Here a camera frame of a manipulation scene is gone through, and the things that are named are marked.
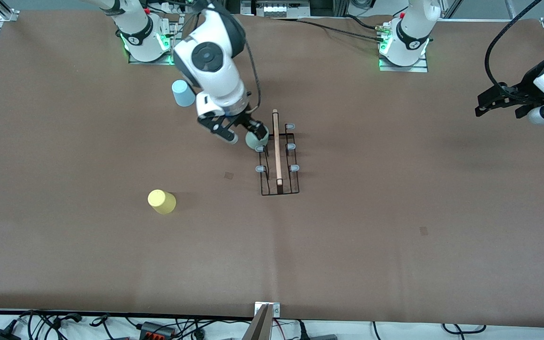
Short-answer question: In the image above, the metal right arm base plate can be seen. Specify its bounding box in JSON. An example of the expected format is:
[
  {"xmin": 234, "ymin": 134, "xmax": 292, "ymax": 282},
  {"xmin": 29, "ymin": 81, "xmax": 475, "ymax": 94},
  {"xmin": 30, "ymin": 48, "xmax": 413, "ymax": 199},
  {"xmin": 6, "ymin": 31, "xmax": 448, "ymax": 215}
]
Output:
[{"xmin": 128, "ymin": 14, "xmax": 180, "ymax": 65}]

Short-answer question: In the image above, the short black table cable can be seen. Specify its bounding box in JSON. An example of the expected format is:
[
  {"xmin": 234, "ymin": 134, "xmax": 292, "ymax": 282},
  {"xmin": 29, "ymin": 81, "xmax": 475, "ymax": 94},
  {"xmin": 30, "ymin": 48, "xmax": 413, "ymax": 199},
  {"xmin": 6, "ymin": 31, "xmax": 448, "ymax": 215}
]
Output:
[{"xmin": 345, "ymin": 14, "xmax": 382, "ymax": 31}]

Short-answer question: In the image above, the silver camera mount bracket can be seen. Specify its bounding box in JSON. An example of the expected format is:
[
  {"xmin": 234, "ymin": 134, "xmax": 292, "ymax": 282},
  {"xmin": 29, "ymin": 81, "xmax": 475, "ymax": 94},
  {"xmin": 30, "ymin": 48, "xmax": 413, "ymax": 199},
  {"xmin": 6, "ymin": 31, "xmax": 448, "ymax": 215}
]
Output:
[{"xmin": 241, "ymin": 302, "xmax": 282, "ymax": 340}]

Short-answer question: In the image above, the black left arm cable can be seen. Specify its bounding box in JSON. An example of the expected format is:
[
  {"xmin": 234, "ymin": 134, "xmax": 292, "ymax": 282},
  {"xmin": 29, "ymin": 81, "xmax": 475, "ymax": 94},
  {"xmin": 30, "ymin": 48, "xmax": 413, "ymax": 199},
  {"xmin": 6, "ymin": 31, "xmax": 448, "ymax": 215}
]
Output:
[{"xmin": 485, "ymin": 0, "xmax": 543, "ymax": 97}]

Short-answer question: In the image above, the orange black connector block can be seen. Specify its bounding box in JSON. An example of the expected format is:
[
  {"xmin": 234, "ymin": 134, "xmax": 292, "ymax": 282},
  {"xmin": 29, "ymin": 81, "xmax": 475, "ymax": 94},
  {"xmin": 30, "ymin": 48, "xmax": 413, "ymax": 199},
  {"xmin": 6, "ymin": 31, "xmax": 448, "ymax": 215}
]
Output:
[{"xmin": 140, "ymin": 321, "xmax": 176, "ymax": 339}]

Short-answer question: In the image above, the long black table cable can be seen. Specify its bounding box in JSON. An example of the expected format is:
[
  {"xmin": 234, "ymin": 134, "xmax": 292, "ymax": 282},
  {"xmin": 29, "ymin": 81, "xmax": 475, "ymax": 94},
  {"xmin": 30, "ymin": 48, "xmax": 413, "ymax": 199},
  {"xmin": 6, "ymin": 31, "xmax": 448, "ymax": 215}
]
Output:
[{"xmin": 272, "ymin": 17, "xmax": 387, "ymax": 44}]

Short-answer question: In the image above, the mint green plastic cup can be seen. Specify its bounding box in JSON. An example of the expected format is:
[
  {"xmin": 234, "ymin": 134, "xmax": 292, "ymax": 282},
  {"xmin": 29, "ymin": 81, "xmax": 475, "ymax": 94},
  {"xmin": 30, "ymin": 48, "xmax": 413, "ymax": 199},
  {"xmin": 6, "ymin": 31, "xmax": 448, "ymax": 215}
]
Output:
[{"xmin": 245, "ymin": 130, "xmax": 270, "ymax": 152}]

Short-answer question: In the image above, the yellow plastic cup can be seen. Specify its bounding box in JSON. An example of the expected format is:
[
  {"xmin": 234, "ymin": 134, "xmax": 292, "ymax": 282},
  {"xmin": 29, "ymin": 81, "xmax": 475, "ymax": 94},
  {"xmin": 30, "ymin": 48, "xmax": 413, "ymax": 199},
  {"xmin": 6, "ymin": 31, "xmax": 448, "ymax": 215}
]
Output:
[{"xmin": 147, "ymin": 189, "xmax": 177, "ymax": 215}]

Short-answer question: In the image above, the light blue plastic cup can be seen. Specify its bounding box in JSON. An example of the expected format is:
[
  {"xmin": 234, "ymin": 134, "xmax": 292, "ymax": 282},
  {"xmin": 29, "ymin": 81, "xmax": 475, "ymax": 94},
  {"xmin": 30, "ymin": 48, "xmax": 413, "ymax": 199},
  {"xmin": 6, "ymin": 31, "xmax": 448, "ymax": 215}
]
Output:
[{"xmin": 171, "ymin": 79, "xmax": 196, "ymax": 108}]

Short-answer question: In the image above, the black wire cup holder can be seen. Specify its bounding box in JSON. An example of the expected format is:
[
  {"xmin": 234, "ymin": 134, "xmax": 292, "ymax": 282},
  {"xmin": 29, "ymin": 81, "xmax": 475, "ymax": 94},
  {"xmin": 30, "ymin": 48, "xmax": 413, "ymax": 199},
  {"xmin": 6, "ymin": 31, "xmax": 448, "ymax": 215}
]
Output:
[{"xmin": 255, "ymin": 109, "xmax": 300, "ymax": 196}]

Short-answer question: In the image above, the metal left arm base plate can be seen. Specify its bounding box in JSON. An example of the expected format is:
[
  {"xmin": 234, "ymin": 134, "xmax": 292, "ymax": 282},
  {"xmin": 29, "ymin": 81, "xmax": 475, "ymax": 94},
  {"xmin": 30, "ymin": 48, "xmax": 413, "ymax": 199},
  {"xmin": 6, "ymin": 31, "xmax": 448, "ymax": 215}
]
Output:
[{"xmin": 379, "ymin": 54, "xmax": 429, "ymax": 73}]

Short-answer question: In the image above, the white power strip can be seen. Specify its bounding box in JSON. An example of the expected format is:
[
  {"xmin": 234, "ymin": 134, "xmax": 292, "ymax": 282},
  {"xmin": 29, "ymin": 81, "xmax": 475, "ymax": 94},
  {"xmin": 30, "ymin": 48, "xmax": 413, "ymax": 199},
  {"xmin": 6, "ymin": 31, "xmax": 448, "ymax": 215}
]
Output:
[{"xmin": 257, "ymin": 0, "xmax": 311, "ymax": 18}]

